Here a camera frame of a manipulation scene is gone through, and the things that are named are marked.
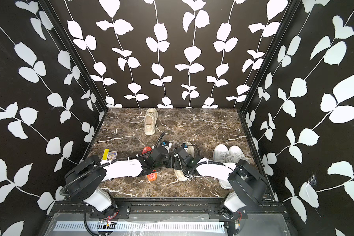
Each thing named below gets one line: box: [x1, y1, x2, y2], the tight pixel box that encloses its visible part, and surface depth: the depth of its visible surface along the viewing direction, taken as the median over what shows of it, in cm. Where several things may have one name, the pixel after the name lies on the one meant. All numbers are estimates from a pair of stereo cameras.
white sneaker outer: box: [228, 145, 249, 164], surface depth 92 cm
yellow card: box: [102, 148, 110, 161], surface depth 96 cm
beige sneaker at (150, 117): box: [144, 107, 158, 136], surface depth 106 cm
